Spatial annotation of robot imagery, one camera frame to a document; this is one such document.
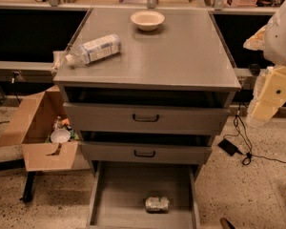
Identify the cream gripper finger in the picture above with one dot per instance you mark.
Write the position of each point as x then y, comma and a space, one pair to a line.
269, 95
256, 41

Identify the green silver 7up can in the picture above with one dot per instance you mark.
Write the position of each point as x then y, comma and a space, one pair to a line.
157, 204

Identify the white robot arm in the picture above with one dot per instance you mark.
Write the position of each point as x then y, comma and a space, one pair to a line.
275, 40

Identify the grey metal drawer cabinet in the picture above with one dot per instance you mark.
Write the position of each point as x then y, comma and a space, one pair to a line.
181, 64

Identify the grey middle drawer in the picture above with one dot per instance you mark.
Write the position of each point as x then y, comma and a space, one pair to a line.
148, 153

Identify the grey drawer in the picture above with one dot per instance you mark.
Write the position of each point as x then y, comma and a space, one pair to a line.
120, 190
148, 153
146, 119

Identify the grey bottom drawer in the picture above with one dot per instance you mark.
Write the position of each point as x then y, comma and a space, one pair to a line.
120, 190

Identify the grey top drawer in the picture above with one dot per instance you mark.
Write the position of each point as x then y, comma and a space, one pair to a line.
146, 119

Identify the black power adapter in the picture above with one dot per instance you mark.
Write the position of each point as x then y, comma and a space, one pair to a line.
228, 147

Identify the white ceramic bowl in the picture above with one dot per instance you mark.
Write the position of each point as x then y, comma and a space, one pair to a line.
147, 20

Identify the clear plastic water bottle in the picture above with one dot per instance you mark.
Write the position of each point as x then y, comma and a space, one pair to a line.
94, 50

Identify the white bowl in box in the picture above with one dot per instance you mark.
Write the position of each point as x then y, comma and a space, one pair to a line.
60, 136

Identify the brown cardboard box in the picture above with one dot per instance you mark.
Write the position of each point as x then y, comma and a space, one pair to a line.
30, 126

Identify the black table leg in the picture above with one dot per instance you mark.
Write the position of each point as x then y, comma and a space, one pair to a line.
27, 193

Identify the black device on rail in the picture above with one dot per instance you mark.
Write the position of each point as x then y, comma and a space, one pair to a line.
254, 69

